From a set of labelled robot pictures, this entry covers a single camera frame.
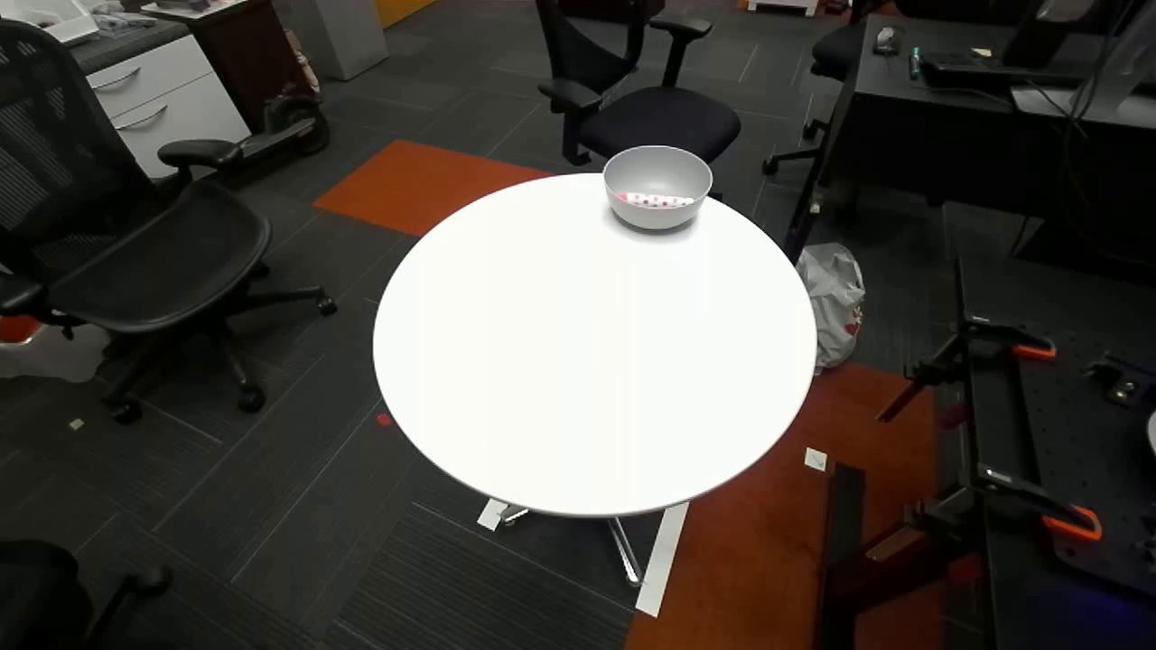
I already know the red and white marker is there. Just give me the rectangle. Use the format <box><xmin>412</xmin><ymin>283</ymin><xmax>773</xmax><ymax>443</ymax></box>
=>
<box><xmin>609</xmin><ymin>192</ymin><xmax>698</xmax><ymax>211</ymax></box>

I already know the grey metal bowl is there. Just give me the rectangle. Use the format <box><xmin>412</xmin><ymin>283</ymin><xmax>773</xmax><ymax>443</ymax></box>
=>
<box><xmin>602</xmin><ymin>146</ymin><xmax>716</xmax><ymax>233</ymax></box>

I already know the white table base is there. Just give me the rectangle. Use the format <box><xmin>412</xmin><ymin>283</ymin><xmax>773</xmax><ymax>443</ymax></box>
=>
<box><xmin>478</xmin><ymin>499</ymin><xmax>690</xmax><ymax>617</ymax></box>

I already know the black cushioned office chair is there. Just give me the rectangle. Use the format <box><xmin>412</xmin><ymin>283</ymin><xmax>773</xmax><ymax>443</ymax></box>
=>
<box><xmin>533</xmin><ymin>0</ymin><xmax>740</xmax><ymax>162</ymax></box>

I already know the white plastic bag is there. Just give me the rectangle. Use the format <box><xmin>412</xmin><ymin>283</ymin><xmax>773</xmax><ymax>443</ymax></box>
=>
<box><xmin>799</xmin><ymin>242</ymin><xmax>866</xmax><ymax>372</ymax></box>

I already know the small white floor tag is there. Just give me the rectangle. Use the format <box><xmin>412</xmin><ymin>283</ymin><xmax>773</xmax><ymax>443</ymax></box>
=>
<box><xmin>804</xmin><ymin>448</ymin><xmax>826</xmax><ymax>472</ymax></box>

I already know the black mesh office chair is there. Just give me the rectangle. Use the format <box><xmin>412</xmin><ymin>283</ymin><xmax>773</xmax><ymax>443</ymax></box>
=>
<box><xmin>0</xmin><ymin>17</ymin><xmax>336</xmax><ymax>424</ymax></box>

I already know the white drawer cabinet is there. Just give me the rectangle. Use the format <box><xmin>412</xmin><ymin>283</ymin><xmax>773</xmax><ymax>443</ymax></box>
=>
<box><xmin>76</xmin><ymin>36</ymin><xmax>249</xmax><ymax>182</ymax></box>

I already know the black desk with items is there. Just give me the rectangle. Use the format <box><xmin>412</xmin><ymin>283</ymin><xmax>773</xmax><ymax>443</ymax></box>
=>
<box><xmin>779</xmin><ymin>11</ymin><xmax>1156</xmax><ymax>263</ymax></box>

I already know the orange handled clamp upper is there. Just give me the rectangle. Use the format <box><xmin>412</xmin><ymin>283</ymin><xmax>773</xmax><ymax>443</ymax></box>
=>
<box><xmin>880</xmin><ymin>314</ymin><xmax>1057</xmax><ymax>424</ymax></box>

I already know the orange handled clamp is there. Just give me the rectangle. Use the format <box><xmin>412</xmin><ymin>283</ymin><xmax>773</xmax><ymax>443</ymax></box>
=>
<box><xmin>880</xmin><ymin>314</ymin><xmax>1057</xmax><ymax>424</ymax></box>
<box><xmin>910</xmin><ymin>462</ymin><xmax>1104</xmax><ymax>546</ymax></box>

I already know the orange handled clamp lower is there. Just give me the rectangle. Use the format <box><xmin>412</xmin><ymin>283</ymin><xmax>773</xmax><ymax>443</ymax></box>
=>
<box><xmin>910</xmin><ymin>462</ymin><xmax>1104</xmax><ymax>546</ymax></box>

